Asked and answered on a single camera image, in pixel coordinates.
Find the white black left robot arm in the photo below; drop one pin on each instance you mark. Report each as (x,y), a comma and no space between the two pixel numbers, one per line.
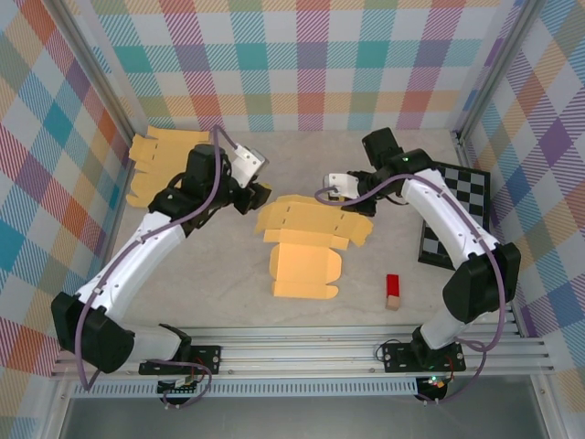
(137,256)

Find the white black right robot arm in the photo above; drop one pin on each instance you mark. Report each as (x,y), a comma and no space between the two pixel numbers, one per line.
(448,215)

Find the black grey chessboard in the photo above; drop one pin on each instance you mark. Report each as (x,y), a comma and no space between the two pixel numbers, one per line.
(466,192)

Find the red wooden block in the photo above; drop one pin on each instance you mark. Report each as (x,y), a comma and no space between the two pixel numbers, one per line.
(393,285)

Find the small natural wooden cube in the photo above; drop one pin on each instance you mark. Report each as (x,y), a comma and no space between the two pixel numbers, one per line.
(393,303)

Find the small circuit board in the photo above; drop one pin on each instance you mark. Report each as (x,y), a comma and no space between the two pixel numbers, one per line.
(180,386)
(436,383)

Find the aluminium frame post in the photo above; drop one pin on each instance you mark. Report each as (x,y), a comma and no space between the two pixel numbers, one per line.
(496,68)
(100,75)

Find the aluminium mounting rail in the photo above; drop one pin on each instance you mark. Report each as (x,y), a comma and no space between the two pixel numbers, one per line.
(297,352)

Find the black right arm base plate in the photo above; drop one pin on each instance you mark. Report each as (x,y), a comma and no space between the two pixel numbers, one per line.
(397,356)

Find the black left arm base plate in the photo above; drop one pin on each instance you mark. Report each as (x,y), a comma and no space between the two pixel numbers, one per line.
(205,359)

